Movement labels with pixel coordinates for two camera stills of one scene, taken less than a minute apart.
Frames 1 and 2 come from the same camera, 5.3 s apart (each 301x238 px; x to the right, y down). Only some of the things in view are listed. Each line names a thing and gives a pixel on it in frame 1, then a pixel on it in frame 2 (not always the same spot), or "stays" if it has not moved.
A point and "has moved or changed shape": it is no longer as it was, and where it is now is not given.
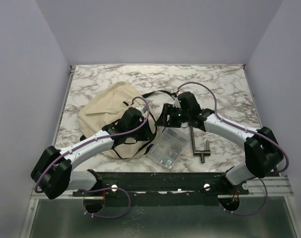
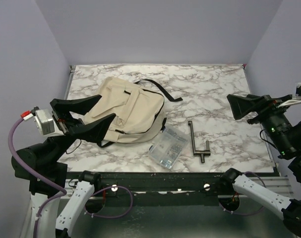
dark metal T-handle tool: x=201 y=152 stays
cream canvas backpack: x=102 y=106 has moved or changed shape
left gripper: x=148 y=134 → x=83 y=105
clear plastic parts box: x=168 y=148 stays
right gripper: x=167 y=109 → x=240 y=105
